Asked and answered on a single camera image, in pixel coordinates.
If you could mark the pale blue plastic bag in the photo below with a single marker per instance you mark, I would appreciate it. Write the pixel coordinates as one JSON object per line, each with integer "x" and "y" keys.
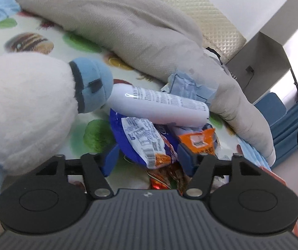
{"x": 188, "y": 88}

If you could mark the cream quilted headboard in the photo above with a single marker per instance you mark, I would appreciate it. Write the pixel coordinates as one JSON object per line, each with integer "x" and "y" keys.
{"x": 216, "y": 23}

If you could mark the fruit print bed sheet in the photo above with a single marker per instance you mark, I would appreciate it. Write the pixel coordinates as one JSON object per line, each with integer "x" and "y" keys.
{"x": 55, "y": 48}

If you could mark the pink cardboard box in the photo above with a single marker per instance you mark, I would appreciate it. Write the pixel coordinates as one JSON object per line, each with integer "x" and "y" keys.
{"x": 271, "y": 175}

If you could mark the black charger plug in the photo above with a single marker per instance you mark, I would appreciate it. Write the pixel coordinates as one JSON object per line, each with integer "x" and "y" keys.
{"x": 250, "y": 70}

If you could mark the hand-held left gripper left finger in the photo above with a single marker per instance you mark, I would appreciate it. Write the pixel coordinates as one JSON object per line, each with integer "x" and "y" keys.
{"x": 110, "y": 160}

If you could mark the blue white snack packet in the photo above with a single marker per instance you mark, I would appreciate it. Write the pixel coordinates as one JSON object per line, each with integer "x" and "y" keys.
{"x": 141, "y": 138}

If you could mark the white tube pack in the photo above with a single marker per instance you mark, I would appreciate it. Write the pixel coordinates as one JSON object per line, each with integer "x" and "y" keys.
{"x": 159, "y": 104}

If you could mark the blue curtain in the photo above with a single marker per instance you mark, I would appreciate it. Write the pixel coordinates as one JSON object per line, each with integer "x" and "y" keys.
{"x": 289, "y": 132}

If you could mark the white plush penguin toy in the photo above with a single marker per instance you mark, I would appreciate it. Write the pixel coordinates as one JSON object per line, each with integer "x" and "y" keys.
{"x": 26, "y": 104}

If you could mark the white cabinet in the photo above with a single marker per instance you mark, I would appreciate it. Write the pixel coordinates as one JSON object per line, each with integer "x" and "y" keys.
{"x": 268, "y": 52}

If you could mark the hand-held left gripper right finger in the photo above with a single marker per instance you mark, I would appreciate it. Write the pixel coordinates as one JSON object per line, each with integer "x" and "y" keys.
{"x": 188, "y": 160}

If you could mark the orange snack packet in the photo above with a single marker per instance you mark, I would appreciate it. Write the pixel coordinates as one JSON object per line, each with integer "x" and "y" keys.
{"x": 198, "y": 142}

